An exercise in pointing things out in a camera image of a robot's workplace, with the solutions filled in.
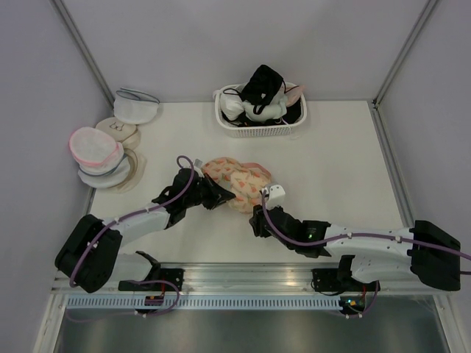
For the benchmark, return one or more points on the beige round laundry bag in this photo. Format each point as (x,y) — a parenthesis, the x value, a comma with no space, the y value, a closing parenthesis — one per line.
(127,134)

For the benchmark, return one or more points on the white garment in basket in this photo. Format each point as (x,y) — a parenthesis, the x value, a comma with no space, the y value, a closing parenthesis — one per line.
(232,106)

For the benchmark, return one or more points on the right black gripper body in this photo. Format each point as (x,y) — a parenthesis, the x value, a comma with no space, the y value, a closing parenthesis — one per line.
(258,211)

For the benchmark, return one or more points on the right aluminium side rail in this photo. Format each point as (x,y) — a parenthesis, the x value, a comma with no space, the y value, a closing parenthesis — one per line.
(396,178)

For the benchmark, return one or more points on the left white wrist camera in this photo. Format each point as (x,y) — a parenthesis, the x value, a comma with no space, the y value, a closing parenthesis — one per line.
(198,163)

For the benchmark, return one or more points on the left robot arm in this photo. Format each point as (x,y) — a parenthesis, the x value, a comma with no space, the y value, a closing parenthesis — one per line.
(90,256)

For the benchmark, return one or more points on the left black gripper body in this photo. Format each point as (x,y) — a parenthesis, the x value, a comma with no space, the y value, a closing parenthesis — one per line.
(205,193)

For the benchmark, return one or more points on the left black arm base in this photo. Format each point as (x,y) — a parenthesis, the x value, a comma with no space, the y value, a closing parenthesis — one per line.
(169,279)

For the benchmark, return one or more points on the right aluminium frame post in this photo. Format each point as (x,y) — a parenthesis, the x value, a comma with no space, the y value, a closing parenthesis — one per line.
(418,27)

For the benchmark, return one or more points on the white plastic laundry basket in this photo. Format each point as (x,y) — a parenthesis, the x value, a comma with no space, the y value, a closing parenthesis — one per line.
(286,125)

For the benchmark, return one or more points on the aluminium frame post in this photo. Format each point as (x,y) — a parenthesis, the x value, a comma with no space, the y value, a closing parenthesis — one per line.
(418,27)
(72,29)

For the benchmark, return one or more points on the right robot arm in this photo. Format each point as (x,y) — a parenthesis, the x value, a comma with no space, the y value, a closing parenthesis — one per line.
(423,252)

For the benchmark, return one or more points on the pink garment in basket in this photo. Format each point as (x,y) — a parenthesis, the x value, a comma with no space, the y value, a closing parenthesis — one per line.
(293,94)

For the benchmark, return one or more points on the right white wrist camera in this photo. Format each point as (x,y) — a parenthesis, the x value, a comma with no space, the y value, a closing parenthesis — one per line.
(273,195)

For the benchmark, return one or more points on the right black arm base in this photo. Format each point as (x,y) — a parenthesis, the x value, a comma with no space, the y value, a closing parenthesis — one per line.
(333,280)

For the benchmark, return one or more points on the pink trimmed mesh bag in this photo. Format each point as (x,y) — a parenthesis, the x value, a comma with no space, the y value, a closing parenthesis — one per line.
(92,147)

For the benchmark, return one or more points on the beige flat laundry bag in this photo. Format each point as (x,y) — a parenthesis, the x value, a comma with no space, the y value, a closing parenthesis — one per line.
(137,167)

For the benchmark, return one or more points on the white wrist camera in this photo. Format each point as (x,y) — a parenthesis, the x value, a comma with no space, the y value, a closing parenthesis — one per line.
(198,163)
(273,195)

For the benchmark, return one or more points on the black bra in basket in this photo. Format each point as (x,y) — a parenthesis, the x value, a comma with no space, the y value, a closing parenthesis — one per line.
(262,87)

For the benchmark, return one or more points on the left aluminium frame post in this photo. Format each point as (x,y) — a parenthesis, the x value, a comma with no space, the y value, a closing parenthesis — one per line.
(72,29)

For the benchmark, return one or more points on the grey trimmed mesh bag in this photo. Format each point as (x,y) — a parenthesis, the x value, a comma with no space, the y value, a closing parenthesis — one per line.
(109,179)

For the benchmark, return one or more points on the white slotted cable duct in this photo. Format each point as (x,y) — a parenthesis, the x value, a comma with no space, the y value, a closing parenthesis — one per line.
(206,302)

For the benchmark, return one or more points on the white mesh bag blue trim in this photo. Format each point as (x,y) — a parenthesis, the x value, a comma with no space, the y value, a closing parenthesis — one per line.
(134,106)

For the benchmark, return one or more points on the floral peach laundry bag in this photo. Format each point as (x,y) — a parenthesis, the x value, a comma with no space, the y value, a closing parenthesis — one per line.
(244,180)

